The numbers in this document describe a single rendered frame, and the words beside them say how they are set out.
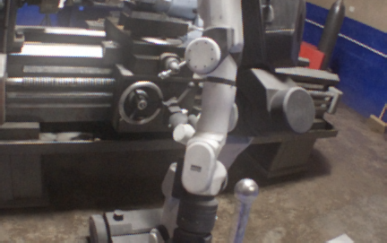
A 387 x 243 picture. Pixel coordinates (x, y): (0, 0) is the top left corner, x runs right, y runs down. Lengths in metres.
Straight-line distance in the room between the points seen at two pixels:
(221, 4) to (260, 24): 0.16
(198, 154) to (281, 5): 0.44
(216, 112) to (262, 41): 0.25
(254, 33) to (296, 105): 0.22
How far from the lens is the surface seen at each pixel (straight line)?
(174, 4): 1.83
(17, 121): 1.70
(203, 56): 0.71
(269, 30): 0.89
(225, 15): 0.75
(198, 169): 0.71
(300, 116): 0.81
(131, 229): 1.57
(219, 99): 0.72
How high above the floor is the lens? 1.30
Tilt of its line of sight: 25 degrees down
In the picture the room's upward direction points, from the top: 15 degrees clockwise
